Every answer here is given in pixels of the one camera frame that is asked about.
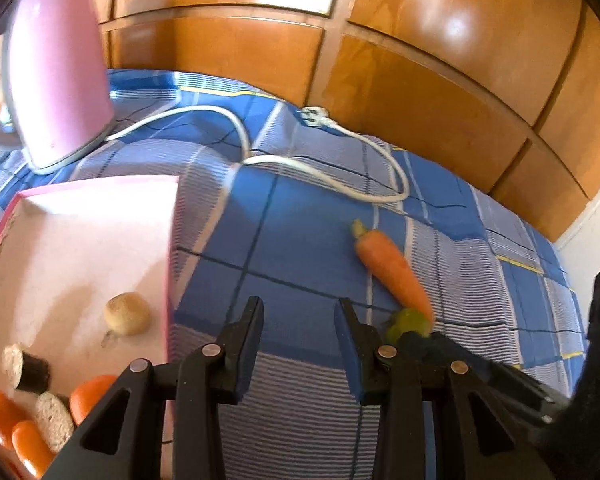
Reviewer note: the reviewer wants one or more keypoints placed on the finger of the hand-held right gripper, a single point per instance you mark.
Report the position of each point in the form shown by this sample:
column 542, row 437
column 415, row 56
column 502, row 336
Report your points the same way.
column 520, row 382

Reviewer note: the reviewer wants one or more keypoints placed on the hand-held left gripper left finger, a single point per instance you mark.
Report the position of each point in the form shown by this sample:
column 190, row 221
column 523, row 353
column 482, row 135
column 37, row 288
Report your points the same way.
column 252, row 330

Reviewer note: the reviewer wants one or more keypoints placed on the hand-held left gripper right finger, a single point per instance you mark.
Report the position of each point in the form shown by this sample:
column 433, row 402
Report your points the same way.
column 347, row 340

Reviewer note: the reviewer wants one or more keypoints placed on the round tan fruit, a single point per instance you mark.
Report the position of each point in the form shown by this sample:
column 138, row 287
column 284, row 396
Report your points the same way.
column 127, row 314

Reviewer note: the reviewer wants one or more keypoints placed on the orange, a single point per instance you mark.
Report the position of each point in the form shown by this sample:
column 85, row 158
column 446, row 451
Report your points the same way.
column 32, row 447
column 92, row 397

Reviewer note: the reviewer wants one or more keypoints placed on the pink tray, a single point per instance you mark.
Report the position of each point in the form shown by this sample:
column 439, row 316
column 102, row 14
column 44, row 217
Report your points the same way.
column 90, row 250

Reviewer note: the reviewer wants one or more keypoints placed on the white-fleshed dark-skinned fruit half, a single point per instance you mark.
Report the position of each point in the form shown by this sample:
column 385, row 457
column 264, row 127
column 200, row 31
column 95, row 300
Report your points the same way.
column 55, row 422

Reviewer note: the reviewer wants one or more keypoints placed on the small dark-skinned fruit piece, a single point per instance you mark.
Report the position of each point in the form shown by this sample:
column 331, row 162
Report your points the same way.
column 27, row 367

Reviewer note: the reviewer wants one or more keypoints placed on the tangerine with stem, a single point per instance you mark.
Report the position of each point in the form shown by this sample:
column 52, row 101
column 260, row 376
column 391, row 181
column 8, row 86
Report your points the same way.
column 2, row 417

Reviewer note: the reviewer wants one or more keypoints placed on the carrot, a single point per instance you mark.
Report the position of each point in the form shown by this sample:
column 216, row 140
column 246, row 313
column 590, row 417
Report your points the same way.
column 392, row 267

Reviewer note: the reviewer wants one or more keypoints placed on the blue plaid bedsheet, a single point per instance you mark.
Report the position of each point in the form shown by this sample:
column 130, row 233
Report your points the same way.
column 300, row 240

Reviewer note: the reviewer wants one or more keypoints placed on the wooden headboard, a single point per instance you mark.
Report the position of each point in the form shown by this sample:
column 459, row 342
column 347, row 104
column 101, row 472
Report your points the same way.
column 430, row 45

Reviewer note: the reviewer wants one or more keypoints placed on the pink electric kettle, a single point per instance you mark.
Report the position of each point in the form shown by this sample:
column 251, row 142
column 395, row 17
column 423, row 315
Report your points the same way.
column 55, row 65

